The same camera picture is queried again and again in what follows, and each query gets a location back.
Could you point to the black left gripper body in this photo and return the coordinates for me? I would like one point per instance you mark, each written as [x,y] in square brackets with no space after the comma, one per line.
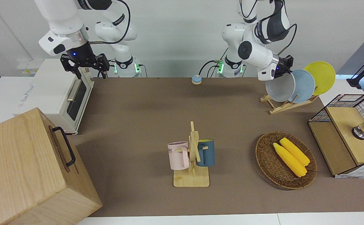
[281,65]

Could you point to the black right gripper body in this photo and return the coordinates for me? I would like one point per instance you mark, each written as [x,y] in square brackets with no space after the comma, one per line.
[81,55]

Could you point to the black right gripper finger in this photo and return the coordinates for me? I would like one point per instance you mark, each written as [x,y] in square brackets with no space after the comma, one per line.
[66,62]
[104,64]

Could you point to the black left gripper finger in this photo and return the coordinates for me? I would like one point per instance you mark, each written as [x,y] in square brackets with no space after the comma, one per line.
[285,74]
[289,62]

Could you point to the gray plate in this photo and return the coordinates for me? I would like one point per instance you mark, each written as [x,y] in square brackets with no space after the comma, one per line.
[279,89]

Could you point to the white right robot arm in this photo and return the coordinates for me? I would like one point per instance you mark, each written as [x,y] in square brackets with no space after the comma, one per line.
[60,18]

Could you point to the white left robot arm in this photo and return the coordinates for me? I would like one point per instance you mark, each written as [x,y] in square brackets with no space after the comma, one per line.
[253,50]

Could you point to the light blue plate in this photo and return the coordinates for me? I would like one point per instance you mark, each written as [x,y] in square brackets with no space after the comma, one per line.
[305,85]

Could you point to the wooden plate rack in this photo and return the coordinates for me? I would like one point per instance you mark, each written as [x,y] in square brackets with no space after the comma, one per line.
[282,108]

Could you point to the yellow plate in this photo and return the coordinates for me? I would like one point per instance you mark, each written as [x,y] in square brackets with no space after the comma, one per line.
[323,75]

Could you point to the white toaster oven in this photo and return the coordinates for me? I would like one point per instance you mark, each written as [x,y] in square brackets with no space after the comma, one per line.
[49,84]

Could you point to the brown table mat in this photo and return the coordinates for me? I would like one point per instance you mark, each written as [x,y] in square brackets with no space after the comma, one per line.
[138,125]

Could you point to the yellow corn cob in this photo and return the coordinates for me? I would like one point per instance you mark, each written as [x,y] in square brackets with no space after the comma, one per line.
[295,151]
[289,160]

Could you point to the blue round call bell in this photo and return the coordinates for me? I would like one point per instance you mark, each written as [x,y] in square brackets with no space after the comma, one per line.
[196,79]

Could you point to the brown wicker basket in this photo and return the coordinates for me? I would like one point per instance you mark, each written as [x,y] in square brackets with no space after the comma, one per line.
[272,165]

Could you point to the dark blue mug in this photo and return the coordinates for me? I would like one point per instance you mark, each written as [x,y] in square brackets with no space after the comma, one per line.
[207,153]

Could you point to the light wooden drawer box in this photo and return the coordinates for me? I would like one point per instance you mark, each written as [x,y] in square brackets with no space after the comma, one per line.
[22,168]

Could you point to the pink mug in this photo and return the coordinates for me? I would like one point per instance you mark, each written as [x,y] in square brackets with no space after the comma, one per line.
[177,156]

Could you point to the wooden mug tree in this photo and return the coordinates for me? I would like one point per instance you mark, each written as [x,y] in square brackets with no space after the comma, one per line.
[191,179]

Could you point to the white wall socket strip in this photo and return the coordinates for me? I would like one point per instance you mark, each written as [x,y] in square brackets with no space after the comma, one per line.
[26,67]

